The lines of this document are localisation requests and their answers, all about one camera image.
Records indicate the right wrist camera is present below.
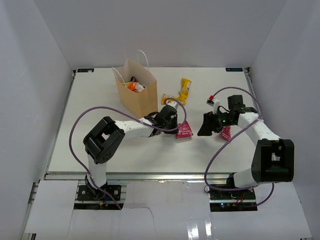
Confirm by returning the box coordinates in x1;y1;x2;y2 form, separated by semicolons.
206;95;220;114

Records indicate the aluminium front rail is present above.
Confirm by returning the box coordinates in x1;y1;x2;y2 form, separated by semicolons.
37;171;285;182

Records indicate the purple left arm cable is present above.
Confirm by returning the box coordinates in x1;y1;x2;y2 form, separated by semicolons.
68;98;188;210

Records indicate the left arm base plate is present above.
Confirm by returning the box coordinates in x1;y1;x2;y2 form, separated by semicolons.
74;185;124;211

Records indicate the orange snack packet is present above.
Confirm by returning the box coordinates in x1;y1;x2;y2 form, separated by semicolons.
125;81;145;93

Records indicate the yellow snack bar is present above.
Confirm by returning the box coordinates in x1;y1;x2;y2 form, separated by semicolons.
179;78;192;98
161;93;187;105

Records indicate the dark purple candy packet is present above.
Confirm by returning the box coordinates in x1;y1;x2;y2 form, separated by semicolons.
130;76;139;83

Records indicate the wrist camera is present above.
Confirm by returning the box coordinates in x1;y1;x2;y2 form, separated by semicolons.
166;99;180;110
206;95;220;114

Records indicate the white front cover sheet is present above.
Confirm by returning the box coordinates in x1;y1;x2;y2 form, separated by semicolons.
25;180;312;240

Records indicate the yellow snack bar upper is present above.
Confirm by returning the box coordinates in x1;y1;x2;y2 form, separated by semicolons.
179;78;192;98

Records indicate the yellow snack bar lower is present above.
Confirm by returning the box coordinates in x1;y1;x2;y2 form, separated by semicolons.
161;93;187;105

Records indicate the brown paper bag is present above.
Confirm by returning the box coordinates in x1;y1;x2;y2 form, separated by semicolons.
112;58;158;119

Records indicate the pink square snack packet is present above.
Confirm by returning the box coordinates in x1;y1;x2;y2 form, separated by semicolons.
175;121;194;139

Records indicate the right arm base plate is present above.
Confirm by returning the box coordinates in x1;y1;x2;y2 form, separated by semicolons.
203;186;258;213

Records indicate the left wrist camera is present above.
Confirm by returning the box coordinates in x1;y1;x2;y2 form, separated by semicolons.
166;99;180;110

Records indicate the small red triangular snack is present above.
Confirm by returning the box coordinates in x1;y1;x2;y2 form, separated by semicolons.
219;126;231;141

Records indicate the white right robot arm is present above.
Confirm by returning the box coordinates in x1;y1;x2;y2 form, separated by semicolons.
197;95;295;200

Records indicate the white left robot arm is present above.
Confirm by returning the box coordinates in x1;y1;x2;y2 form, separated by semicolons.
83;104;178;200

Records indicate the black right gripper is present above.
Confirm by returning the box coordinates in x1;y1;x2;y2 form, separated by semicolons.
198;109;236;136

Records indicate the blue corner marker tag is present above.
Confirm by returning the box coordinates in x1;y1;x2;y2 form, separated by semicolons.
225;67;243;72

